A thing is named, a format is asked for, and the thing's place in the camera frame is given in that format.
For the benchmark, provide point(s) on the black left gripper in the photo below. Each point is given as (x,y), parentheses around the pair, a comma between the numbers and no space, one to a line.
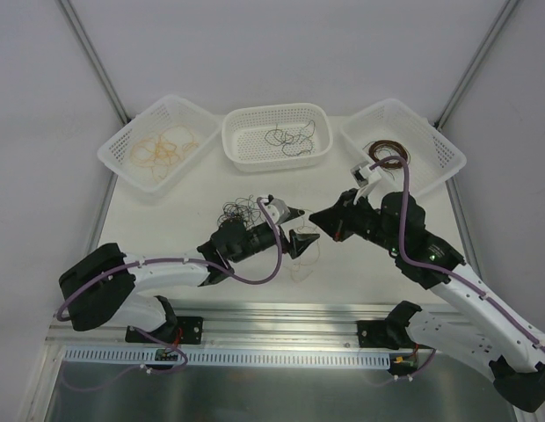
(284,233)

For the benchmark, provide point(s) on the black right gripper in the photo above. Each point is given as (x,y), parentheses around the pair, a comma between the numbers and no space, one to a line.
(349,215)

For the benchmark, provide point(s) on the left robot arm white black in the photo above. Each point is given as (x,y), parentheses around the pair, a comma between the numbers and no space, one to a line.
(110,286)

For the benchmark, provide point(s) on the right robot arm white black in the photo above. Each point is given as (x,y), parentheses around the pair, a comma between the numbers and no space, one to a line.
(505,348)

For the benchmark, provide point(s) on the white middle perforated basket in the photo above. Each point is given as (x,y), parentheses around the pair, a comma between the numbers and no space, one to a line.
(276,137)

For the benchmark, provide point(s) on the white right basket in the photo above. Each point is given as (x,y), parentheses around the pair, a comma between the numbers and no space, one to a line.
(390,128)

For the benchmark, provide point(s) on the white left basket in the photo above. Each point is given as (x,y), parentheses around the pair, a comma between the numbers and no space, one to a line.
(156,149)

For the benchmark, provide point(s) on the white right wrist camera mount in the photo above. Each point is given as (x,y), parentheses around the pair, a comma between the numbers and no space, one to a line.
(366,179)

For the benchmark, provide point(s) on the aluminium frame rail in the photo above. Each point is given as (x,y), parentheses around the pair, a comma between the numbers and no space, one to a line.
(274,326)

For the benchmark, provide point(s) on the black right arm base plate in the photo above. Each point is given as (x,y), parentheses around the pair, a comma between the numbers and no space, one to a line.
(386,334)

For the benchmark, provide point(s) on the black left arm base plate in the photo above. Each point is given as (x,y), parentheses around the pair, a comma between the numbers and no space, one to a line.
(186,329)

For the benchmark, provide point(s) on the white slotted cable duct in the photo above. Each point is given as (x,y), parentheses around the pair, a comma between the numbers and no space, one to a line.
(227,357)

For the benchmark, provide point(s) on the right aluminium corner post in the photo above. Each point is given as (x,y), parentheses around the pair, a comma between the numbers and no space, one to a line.
(490,39)

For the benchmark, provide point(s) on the aluminium corner post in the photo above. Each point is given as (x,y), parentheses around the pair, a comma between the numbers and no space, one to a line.
(490,39)
(78,29)

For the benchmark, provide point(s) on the left aluminium corner post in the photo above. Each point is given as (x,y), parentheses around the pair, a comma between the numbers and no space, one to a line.
(78,29)

